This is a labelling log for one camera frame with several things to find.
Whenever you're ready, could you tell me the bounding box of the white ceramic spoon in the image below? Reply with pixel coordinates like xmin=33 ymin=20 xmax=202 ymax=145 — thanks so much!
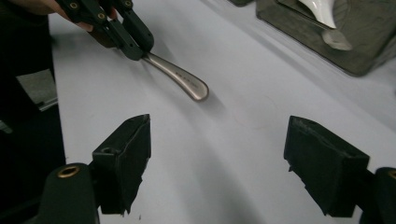
xmin=297 ymin=0 xmax=353 ymax=51

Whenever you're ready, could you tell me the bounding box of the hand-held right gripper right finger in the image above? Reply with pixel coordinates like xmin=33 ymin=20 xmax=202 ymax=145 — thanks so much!
xmin=282 ymin=115 xmax=396 ymax=224

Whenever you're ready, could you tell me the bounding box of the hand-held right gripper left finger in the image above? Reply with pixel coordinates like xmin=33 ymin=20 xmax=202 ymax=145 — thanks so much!
xmin=35 ymin=113 xmax=153 ymax=224

